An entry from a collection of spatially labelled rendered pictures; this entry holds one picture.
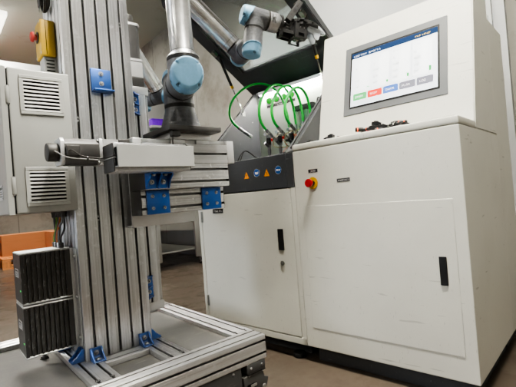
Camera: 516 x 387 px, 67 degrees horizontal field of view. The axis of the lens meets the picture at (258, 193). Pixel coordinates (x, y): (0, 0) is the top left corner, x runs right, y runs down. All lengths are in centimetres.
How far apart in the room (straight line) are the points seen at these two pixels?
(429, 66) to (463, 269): 84
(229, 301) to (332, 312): 64
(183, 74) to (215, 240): 106
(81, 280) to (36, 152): 46
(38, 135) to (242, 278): 117
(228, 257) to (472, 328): 118
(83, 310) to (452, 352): 129
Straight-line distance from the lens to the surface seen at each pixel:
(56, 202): 146
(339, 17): 388
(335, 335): 180
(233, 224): 206
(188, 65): 143
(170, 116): 153
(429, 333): 161
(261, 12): 164
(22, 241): 728
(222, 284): 220
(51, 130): 149
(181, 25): 151
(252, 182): 195
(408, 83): 185
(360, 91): 195
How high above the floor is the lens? 76
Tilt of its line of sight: 1 degrees up
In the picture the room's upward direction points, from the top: 5 degrees counter-clockwise
